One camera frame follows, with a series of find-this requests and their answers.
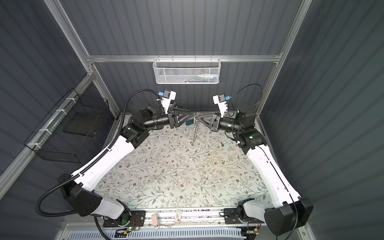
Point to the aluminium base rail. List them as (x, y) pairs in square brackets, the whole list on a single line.
[(168, 218)]

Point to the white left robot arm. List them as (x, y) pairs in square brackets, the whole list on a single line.
[(79, 192)]

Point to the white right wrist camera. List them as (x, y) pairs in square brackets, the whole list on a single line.
[(221, 102)]

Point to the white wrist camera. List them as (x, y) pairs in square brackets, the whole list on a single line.
[(221, 102), (167, 96)]

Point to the black wire wall basket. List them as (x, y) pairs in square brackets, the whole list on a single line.
[(75, 132)]

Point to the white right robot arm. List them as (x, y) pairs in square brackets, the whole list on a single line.
[(287, 210)]

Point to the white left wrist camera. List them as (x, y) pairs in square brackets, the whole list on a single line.
[(167, 96)]

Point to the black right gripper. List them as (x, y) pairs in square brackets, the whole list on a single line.
[(215, 119)]

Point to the teal stapler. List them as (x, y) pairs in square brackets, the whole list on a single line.
[(190, 122)]

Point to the silver metal carabiner key holder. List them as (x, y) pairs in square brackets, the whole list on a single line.
[(196, 128)]

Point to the white wire mesh basket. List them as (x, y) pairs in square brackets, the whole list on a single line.
[(187, 73)]

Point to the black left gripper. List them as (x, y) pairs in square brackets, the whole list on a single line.
[(173, 121)]

